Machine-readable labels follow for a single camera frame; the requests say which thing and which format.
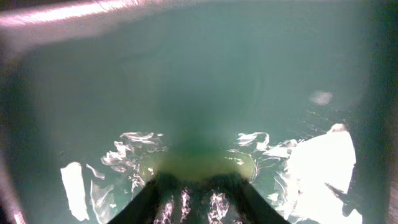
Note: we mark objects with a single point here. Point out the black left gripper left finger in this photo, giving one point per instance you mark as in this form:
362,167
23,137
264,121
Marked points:
144,206

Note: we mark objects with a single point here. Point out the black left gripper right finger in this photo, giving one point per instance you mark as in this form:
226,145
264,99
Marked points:
247,199

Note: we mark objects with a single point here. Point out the yellow green scrub sponge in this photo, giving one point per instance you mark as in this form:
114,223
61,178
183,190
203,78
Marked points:
200,156

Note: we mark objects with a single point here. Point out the dark green water tray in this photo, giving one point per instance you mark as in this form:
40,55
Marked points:
307,89

